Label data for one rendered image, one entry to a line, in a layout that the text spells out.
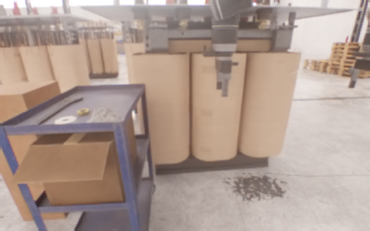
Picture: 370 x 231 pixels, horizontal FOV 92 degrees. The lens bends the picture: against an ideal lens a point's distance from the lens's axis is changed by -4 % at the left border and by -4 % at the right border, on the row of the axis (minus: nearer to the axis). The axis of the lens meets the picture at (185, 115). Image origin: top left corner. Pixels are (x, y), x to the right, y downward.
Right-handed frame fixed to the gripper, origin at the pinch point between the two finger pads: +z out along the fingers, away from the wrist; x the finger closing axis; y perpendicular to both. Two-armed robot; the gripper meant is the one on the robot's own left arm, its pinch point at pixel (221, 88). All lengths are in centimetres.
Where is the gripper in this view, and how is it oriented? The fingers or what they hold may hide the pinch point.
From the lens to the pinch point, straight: 88.9
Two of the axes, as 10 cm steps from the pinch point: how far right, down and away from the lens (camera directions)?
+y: 10.0, -0.2, 0.1
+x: -0.2, -3.7, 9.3
